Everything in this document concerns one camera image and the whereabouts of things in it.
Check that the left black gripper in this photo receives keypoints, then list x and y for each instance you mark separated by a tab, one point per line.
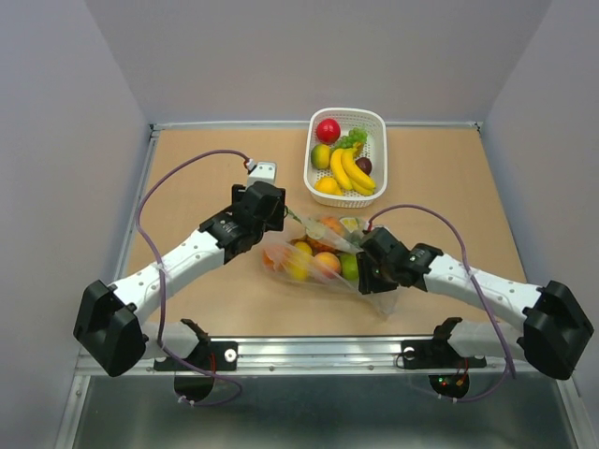
274	223

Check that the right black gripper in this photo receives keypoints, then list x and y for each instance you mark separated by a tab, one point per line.
366	280

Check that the green pear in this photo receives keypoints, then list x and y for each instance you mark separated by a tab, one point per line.
349	266

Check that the orange fruit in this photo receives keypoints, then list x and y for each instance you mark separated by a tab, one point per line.
269	263

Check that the pink peach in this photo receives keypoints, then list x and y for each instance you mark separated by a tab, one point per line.
328	264

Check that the transparent printed plastic bag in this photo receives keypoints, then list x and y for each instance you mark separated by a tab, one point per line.
280	245

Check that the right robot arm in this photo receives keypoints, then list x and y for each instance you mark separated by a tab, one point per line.
541	325

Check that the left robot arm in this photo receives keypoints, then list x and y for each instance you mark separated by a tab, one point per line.
110	317

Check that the small pineapple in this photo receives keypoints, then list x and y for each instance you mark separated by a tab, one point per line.
327	235

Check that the yellow lemon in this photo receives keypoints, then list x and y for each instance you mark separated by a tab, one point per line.
328	186

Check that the green yellow mango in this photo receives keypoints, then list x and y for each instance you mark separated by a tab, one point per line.
320	156

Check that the yellow banana bunch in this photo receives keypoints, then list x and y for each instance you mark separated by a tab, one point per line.
348	175

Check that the dark purple plum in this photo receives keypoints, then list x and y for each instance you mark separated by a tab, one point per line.
365	165

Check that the red apple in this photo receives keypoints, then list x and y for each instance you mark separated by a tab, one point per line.
328	131

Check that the white perforated plastic basket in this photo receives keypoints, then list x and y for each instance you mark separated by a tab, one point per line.
375	149

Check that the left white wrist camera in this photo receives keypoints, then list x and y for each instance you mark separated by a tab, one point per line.
260	172

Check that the aluminium mounting rail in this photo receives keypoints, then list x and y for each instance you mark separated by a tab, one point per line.
318	353

